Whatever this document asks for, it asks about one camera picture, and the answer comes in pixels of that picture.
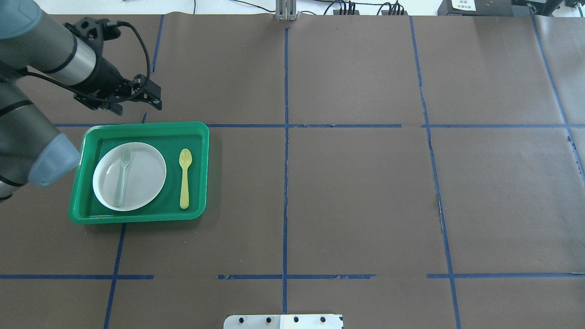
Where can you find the black box white label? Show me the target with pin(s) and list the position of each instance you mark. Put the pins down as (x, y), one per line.
(503, 8)

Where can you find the yellow plastic spoon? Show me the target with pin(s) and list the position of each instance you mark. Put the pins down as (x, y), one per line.
(185, 161)

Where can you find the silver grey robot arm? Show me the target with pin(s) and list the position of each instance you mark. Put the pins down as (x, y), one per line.
(42, 59)

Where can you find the green plastic tray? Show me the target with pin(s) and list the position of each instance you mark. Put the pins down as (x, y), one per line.
(169, 138)

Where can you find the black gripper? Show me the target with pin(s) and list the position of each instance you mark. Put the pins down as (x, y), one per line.
(107, 75)

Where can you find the aluminium frame post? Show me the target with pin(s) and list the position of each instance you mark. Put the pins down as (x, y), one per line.
(286, 10)

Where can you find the white round plate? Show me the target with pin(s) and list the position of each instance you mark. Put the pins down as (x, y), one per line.
(145, 176)

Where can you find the pale green plastic fork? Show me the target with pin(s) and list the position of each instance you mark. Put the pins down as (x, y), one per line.
(124, 164)

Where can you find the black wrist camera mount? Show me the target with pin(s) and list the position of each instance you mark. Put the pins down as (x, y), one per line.
(89, 28)

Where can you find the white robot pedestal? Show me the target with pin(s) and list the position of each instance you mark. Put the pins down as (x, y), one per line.
(284, 321)

